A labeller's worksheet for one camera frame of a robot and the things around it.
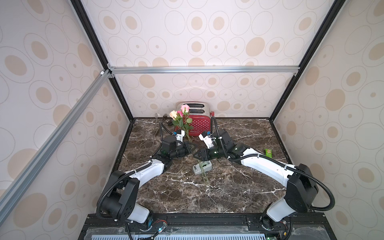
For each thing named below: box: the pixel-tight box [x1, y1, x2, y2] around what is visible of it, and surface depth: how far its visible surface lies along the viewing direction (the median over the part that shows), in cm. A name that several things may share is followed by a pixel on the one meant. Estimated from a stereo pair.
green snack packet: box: [264, 149, 273, 158], surface depth 101 cm
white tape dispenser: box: [192, 160, 213, 175], surface depth 91 cm
